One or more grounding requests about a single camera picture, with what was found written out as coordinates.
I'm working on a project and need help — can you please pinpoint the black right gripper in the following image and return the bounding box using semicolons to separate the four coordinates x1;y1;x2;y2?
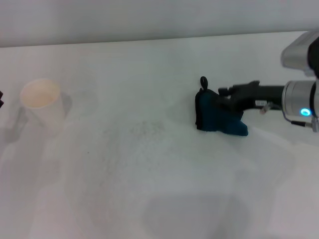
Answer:
214;80;286;118

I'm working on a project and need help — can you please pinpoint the blue rag with black trim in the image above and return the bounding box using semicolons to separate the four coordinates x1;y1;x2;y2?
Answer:
194;76;249;137

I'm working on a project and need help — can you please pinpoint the white paper cup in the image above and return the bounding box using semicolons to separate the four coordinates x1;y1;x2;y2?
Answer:
19;78;65;128

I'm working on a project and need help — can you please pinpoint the grey wrist cable with plugs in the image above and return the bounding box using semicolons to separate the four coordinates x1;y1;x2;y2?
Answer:
258;101;319;127

